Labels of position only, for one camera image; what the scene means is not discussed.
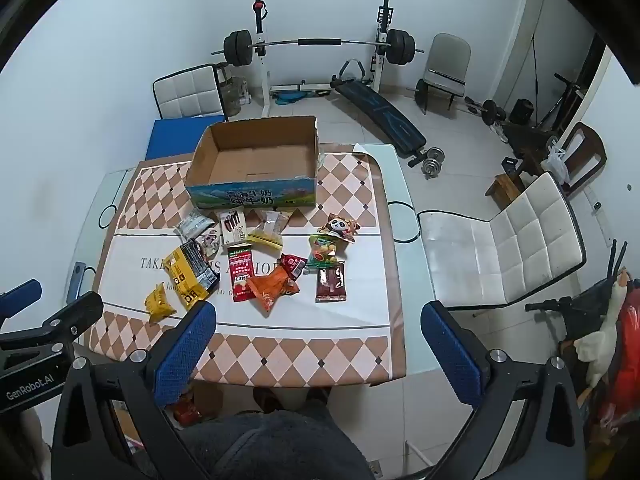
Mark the white packet with dark sticks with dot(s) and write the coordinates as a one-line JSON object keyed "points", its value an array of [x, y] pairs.
{"points": [[232, 227]]}

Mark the brown wooden chair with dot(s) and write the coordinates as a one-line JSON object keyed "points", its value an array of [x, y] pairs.
{"points": [[592, 145]]}

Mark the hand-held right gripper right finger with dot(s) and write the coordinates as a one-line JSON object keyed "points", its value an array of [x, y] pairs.
{"points": [[450, 355]]}

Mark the red packet under table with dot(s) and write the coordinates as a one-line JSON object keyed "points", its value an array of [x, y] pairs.
{"points": [[187, 409]]}

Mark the printed cardboard box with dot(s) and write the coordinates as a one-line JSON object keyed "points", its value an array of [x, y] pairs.
{"points": [[250, 195]]}

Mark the red cloth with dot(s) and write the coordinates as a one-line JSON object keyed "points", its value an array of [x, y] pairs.
{"points": [[627, 375]]}

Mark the large white padded chair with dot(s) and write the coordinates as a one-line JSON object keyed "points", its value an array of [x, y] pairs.
{"points": [[500, 255]]}

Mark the grey device on table edge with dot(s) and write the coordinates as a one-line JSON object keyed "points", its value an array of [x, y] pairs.
{"points": [[75, 280]]}

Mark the long red snack packet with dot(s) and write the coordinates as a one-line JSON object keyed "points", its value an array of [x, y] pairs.
{"points": [[239, 270]]}

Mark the black dumbbell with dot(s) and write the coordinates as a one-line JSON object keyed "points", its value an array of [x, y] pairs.
{"points": [[489, 110]]}

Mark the person's dark trousers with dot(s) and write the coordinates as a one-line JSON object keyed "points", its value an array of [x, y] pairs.
{"points": [[275, 450]]}

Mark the blue panel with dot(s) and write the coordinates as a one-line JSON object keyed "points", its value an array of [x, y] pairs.
{"points": [[167, 137]]}

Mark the white barbell rack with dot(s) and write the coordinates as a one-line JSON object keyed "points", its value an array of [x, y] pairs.
{"points": [[262, 80]]}

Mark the white clear snack packet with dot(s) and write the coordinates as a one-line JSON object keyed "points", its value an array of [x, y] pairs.
{"points": [[192, 225]]}

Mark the black speaker box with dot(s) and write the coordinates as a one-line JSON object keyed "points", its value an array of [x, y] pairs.
{"points": [[522, 111]]}

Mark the small dark red packet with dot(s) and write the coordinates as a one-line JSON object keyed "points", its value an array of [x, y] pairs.
{"points": [[295, 265]]}

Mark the dark brown snack packet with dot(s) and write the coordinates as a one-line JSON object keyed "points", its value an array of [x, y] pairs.
{"points": [[330, 282]]}

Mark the black and yellow snack bag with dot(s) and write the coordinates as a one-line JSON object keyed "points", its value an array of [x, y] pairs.
{"points": [[187, 272]]}

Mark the clear yellow-edged snack packet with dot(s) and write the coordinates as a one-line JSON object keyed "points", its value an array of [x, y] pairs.
{"points": [[270, 230]]}

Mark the white goose plush toy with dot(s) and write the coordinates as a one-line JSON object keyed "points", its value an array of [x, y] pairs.
{"points": [[607, 330]]}

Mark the small white padded chair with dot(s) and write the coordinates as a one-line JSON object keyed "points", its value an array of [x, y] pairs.
{"points": [[187, 91]]}

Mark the pale green snack packet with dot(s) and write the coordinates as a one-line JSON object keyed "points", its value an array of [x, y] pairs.
{"points": [[211, 244]]}

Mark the panda snack packet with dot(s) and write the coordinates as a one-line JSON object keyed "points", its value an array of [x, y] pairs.
{"points": [[341, 226]]}

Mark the grey chair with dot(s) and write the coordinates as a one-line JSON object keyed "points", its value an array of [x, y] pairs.
{"points": [[450, 55]]}

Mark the colourful candy packet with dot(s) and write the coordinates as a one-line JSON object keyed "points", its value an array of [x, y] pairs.
{"points": [[322, 252]]}

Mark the white plastic bag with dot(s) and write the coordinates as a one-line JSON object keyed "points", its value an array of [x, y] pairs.
{"points": [[557, 160]]}

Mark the small yellow snack packet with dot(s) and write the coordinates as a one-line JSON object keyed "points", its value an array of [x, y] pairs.
{"points": [[160, 305]]}

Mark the black sit-up bench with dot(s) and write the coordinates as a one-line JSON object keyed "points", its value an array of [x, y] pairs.
{"points": [[385, 115]]}

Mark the clear water jug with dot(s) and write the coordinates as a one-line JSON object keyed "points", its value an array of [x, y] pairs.
{"points": [[235, 94]]}

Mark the small wooden stool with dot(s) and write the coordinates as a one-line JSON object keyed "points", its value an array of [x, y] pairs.
{"points": [[505, 185]]}

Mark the checkered tablecloth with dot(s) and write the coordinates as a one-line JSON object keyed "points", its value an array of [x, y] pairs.
{"points": [[325, 320]]}

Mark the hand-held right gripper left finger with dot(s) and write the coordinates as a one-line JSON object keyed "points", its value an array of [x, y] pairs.
{"points": [[185, 350]]}

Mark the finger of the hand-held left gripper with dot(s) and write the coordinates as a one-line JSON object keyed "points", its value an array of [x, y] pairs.
{"points": [[75, 315], [22, 292]]}

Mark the orange snack packet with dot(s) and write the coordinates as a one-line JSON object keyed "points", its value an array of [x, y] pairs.
{"points": [[270, 290]]}

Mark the barbell with black plates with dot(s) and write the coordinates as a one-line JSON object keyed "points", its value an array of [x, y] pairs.
{"points": [[320, 41]]}

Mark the chrome dumbbell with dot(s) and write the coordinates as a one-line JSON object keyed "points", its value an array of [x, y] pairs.
{"points": [[432, 161]]}

